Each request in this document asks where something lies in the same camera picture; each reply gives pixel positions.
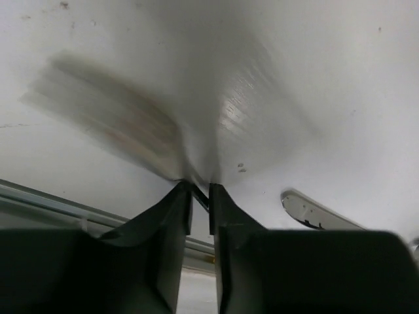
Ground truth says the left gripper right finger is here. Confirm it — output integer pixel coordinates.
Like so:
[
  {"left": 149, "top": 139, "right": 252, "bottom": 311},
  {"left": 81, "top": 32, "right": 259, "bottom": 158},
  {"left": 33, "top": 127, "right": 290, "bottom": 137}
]
[{"left": 209, "top": 184, "right": 418, "bottom": 313}]

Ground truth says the silver knife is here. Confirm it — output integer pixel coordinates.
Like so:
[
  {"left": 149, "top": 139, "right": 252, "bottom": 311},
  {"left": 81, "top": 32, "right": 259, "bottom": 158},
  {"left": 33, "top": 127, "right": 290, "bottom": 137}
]
[{"left": 281, "top": 188, "right": 365, "bottom": 230}]

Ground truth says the aluminium frame rail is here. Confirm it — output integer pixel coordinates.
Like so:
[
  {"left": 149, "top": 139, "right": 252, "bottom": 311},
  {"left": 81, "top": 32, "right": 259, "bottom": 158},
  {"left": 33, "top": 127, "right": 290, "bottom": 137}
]
[{"left": 0, "top": 178, "right": 217, "bottom": 266}]

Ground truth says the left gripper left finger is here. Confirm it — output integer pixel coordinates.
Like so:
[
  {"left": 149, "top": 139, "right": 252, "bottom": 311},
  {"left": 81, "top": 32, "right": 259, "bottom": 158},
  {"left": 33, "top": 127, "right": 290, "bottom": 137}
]
[{"left": 1, "top": 181, "right": 192, "bottom": 313}]

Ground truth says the silver fork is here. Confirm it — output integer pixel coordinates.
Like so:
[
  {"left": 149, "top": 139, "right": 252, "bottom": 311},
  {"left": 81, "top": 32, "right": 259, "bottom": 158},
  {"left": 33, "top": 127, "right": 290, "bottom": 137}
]
[{"left": 19, "top": 48, "right": 217, "bottom": 217}]

